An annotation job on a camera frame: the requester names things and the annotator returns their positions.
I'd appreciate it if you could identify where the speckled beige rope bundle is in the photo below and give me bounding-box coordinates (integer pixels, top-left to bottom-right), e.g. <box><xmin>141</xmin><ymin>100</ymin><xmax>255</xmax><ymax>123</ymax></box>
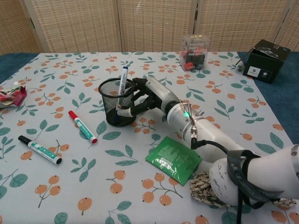
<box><xmin>189</xmin><ymin>171</ymin><xmax>295</xmax><ymax>209</ymax></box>

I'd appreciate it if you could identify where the grey printed strap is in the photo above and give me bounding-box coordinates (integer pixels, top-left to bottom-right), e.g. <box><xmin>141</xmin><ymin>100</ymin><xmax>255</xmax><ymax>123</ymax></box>
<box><xmin>227</xmin><ymin>149</ymin><xmax>283</xmax><ymax>203</ymax></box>

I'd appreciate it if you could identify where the clear plastic capsule box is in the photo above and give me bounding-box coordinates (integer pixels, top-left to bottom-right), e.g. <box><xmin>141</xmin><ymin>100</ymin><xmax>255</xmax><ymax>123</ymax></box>
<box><xmin>179</xmin><ymin>34</ymin><xmax>210</xmax><ymax>71</ymax></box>

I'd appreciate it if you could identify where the red capped whiteboard marker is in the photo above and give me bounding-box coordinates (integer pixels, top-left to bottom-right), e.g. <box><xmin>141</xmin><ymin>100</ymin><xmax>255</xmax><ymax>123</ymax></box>
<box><xmin>68</xmin><ymin>110</ymin><xmax>99</xmax><ymax>145</ymax></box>

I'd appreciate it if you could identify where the crumpled red snack pouch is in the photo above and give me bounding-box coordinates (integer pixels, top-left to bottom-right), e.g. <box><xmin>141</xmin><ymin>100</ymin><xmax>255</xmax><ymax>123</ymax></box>
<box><xmin>0</xmin><ymin>81</ymin><xmax>28</xmax><ymax>109</ymax></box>

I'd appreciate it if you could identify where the black capped whiteboard marker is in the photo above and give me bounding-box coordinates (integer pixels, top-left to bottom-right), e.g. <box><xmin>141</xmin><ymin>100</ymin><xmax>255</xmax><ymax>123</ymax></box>
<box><xmin>18</xmin><ymin>135</ymin><xmax>63</xmax><ymax>166</ymax></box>

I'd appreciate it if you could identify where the coloured wrist wire bundle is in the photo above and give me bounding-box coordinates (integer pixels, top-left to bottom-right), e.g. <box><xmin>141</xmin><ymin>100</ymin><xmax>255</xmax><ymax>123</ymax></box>
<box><xmin>179</xmin><ymin>99</ymin><xmax>196</xmax><ymax>124</ymax></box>

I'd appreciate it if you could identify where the woven folding screen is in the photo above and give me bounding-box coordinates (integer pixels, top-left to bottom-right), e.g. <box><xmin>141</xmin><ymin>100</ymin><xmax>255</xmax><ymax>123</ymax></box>
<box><xmin>0</xmin><ymin>0</ymin><xmax>299</xmax><ymax>56</ymax></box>

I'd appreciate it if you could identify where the black mesh pen holder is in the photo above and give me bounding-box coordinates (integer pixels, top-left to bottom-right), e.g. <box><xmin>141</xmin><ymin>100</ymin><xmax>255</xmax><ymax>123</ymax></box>
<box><xmin>98</xmin><ymin>78</ymin><xmax>137</xmax><ymax>127</ymax></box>

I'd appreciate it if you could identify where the blue capped whiteboard marker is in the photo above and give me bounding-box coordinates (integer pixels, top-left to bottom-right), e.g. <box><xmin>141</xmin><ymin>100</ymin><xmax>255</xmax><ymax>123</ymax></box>
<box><xmin>114</xmin><ymin>66</ymin><xmax>129</xmax><ymax>123</ymax></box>

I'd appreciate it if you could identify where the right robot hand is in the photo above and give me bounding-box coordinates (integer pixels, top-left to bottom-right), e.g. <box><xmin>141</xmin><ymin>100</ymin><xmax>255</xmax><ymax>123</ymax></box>
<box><xmin>116</xmin><ymin>77</ymin><xmax>179</xmax><ymax>118</ymax></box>

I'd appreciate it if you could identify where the floral printed tablecloth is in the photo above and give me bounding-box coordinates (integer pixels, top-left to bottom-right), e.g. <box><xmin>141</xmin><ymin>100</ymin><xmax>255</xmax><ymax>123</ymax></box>
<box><xmin>0</xmin><ymin>51</ymin><xmax>299</xmax><ymax>224</ymax></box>

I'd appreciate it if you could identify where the green foil sachet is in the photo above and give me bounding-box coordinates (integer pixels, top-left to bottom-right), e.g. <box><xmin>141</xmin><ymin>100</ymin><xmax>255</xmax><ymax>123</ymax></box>
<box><xmin>144</xmin><ymin>136</ymin><xmax>202</xmax><ymax>187</ymax></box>

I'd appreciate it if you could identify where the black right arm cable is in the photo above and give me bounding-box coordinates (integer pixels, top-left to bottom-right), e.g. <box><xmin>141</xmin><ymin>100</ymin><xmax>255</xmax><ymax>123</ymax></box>
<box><xmin>190</xmin><ymin>137</ymin><xmax>264</xmax><ymax>224</ymax></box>

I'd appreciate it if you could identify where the black cardboard box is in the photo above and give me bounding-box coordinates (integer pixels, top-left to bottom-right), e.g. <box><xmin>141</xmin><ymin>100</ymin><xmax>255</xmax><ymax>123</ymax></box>
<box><xmin>235</xmin><ymin>39</ymin><xmax>292</xmax><ymax>84</ymax></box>

